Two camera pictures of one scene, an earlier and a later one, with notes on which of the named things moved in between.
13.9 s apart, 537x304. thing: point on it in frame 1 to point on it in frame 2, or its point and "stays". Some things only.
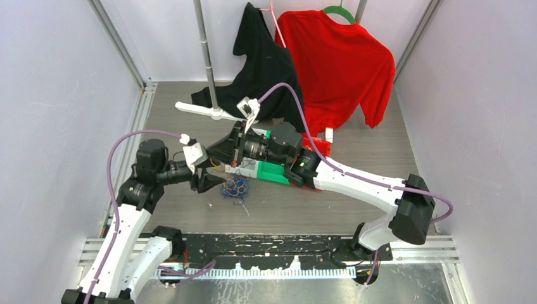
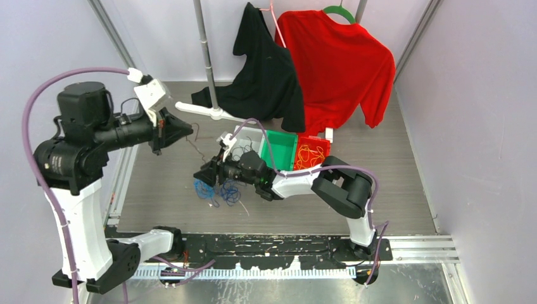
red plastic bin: (323, 146) stays
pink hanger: (271, 9) stays
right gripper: (223, 150) to (218, 168)
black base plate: (275, 251) stays
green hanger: (340, 9) stays
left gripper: (205, 181) to (175, 130)
